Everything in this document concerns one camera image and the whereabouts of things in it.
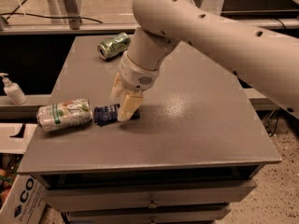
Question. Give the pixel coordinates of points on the white pump lotion bottle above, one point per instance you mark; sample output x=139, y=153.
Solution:
x=13, y=90

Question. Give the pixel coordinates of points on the metal frame rail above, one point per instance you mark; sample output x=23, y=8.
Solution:
x=88, y=26

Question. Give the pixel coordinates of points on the white cardboard box blue letters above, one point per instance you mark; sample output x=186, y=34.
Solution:
x=23, y=204

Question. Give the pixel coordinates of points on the green soda can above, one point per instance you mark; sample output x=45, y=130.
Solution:
x=112, y=47

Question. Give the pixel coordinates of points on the white box with slot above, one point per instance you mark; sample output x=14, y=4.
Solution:
x=15, y=137

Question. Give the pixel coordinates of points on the blue rxbar blueberry wrapper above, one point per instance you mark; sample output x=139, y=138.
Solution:
x=105, y=115

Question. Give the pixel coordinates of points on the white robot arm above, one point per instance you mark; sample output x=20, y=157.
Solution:
x=266, y=60

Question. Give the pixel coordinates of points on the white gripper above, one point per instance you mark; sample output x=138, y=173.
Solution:
x=135, y=75

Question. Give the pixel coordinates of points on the grey drawer cabinet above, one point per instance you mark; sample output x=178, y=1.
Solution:
x=192, y=153

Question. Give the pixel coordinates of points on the white 7up can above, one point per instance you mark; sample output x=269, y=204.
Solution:
x=64, y=115

